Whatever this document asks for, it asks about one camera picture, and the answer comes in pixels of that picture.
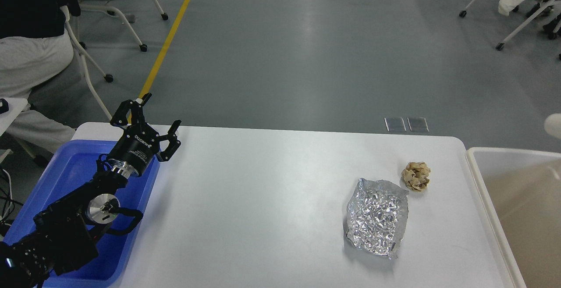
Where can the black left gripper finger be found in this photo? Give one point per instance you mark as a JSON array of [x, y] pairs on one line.
[[130, 112], [171, 138]]

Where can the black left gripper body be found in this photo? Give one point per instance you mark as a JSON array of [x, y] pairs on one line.
[[136, 147]]

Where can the white paper cup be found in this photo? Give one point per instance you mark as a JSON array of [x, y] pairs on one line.
[[552, 125]]

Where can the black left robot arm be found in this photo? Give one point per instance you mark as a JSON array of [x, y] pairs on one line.
[[67, 231]]

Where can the blue plastic tray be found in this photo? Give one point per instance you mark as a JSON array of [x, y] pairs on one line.
[[73, 165]]

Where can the white side table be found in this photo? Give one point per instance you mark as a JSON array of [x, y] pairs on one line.
[[10, 109]]

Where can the seated person in black shirt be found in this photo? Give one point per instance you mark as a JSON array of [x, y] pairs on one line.
[[35, 46]]

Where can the crumpled aluminium foil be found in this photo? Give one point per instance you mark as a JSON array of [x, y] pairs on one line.
[[377, 215]]

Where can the left metal floor plate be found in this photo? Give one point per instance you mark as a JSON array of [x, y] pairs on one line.
[[395, 124]]

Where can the metal floor plate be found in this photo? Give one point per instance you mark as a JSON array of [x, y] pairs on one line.
[[418, 124], [395, 124]]

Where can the crumpled brown paper ball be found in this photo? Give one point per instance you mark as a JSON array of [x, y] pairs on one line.
[[416, 176]]

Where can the right metal floor plate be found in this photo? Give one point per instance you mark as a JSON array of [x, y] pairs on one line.
[[418, 124]]

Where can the beige plastic bin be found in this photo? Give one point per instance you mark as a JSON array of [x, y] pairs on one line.
[[520, 190]]

